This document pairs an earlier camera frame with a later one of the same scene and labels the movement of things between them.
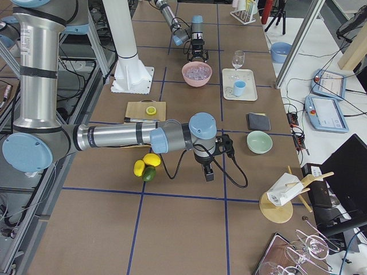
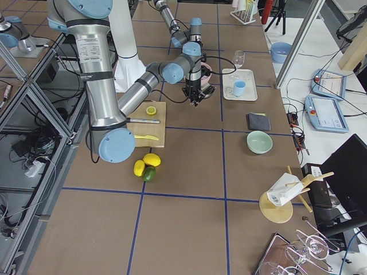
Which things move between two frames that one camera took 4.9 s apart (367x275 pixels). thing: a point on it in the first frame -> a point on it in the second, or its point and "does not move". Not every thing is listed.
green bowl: [259, 142] does not move
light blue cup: [238, 87] does not move
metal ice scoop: [128, 120] -> [207, 91]
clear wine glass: [238, 59] does not move
